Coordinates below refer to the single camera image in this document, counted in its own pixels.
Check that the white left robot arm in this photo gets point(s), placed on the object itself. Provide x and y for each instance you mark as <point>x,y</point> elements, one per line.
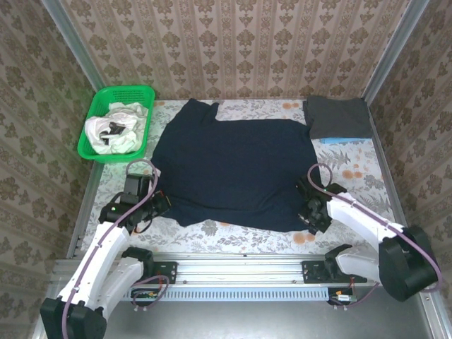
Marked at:
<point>95,261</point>

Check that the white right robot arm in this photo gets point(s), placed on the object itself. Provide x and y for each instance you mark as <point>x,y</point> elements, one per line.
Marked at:
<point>360,215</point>

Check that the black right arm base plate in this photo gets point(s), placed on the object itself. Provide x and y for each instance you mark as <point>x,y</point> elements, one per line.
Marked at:
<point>312,272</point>

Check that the grey metal base panel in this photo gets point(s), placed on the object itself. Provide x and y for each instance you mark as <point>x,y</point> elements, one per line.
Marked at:
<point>229,321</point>

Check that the aluminium mounting rail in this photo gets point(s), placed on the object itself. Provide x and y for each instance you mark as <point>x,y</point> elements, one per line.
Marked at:
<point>240,270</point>

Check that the small black controller board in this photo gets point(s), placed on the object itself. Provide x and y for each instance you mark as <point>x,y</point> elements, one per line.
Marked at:
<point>143,294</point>
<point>342,296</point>

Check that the grey folded t-shirt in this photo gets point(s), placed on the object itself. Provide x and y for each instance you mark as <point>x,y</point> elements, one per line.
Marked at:
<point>339,116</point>

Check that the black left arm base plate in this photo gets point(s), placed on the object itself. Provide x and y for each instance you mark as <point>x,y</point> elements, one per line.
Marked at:
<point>166,272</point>

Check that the white crumpled t-shirt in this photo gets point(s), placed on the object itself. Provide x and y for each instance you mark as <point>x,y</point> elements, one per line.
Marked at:
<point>120,139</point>

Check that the floral print tablecloth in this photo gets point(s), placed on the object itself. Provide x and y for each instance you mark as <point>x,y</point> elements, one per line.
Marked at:
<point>247,242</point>

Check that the green plastic basket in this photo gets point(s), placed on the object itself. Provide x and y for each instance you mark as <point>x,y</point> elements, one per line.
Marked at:
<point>144,106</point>

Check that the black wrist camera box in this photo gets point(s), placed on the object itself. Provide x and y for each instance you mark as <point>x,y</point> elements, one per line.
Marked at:
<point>137,185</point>
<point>305,187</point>

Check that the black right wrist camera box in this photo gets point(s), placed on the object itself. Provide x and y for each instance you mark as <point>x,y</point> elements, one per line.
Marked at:
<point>305,187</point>

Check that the aluminium frame post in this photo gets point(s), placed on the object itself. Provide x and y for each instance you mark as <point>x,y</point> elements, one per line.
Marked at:
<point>395,46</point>
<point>76,46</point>

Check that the navy blue t-shirt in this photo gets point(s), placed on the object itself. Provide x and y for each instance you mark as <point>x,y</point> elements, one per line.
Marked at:
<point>233,166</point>

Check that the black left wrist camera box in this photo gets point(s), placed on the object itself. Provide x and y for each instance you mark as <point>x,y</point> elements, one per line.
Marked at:
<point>137,185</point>

